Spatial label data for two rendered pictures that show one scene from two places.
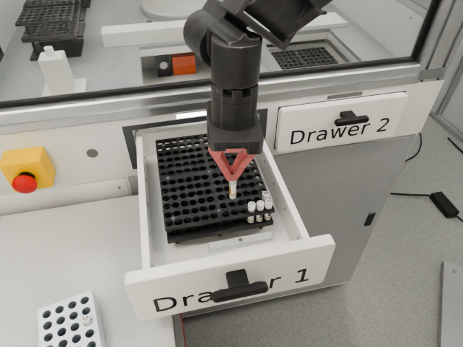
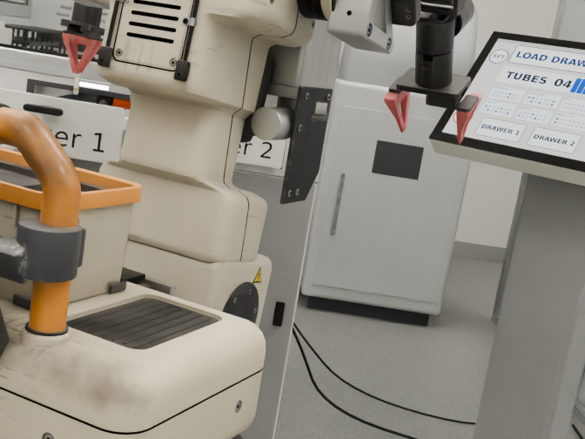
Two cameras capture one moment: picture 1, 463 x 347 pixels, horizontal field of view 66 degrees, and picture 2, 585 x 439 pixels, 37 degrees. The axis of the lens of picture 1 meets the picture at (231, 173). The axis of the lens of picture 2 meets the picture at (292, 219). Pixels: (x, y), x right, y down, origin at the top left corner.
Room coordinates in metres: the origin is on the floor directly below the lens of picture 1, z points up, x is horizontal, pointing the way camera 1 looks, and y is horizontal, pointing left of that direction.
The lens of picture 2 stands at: (-1.29, -0.82, 1.09)
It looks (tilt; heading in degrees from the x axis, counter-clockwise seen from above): 11 degrees down; 11
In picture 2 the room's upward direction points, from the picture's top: 9 degrees clockwise
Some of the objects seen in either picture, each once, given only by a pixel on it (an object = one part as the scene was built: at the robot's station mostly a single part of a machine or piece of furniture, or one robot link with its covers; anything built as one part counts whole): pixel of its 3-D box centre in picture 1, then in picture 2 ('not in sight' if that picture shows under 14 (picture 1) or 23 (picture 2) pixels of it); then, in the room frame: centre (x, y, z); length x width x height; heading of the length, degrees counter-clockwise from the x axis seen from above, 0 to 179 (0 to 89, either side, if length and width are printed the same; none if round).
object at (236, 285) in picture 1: (238, 284); (44, 109); (0.24, -0.01, 0.91); 0.07 x 0.04 x 0.01; 103
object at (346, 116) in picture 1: (348, 117); not in sight; (0.62, -0.25, 0.91); 0.07 x 0.04 x 0.01; 103
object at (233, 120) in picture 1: (233, 106); (86, 15); (0.38, 0.00, 1.09); 0.10 x 0.07 x 0.07; 5
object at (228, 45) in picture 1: (233, 57); not in sight; (0.39, 0.00, 1.15); 0.07 x 0.06 x 0.07; 26
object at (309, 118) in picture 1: (340, 122); (223, 135); (0.65, -0.24, 0.87); 0.29 x 0.02 x 0.11; 103
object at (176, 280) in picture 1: (233, 278); (47, 124); (0.27, 0.00, 0.87); 0.29 x 0.02 x 0.11; 103
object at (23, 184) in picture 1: (25, 182); not in sight; (0.46, 0.38, 0.88); 0.04 x 0.03 x 0.04; 103
